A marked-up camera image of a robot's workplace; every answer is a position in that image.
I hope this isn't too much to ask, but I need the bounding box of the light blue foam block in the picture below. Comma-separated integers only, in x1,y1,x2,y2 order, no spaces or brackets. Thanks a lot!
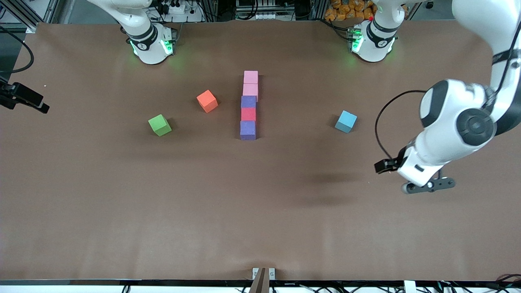
335,110,358,133

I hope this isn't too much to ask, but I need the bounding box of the green foam block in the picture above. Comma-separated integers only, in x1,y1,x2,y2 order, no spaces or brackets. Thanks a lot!
148,114,172,137

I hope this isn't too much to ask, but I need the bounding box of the paper table cover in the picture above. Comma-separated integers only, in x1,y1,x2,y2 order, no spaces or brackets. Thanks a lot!
0,18,521,281

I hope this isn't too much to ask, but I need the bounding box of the orange packets pile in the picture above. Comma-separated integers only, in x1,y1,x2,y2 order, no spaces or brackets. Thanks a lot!
324,0,377,22

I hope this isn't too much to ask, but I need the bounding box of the orange foam block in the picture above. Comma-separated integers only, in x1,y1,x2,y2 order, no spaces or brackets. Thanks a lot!
197,90,219,114

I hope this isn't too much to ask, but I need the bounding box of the white power strip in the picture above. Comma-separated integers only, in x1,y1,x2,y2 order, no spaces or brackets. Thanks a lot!
250,11,285,20
161,0,188,14

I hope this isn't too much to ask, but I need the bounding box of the brown flat strip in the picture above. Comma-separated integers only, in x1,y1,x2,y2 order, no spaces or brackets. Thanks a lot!
249,267,270,293

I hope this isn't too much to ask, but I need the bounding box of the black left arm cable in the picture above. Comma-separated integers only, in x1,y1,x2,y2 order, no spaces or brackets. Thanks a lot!
374,37,521,162

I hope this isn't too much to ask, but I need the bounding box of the small metal bracket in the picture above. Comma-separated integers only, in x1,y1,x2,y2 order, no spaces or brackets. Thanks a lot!
252,267,276,281

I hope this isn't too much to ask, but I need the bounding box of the table edge rail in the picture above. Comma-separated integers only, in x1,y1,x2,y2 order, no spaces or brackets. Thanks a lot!
0,278,521,288

